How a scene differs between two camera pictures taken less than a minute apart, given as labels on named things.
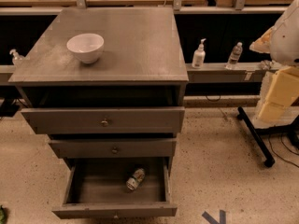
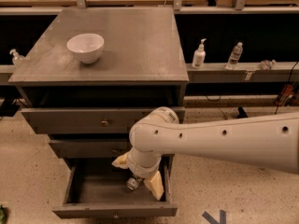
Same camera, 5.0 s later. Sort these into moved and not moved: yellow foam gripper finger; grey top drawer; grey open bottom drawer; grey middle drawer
Moved: yellow foam gripper finger
Not moved: grey open bottom drawer; grey top drawer; grey middle drawer
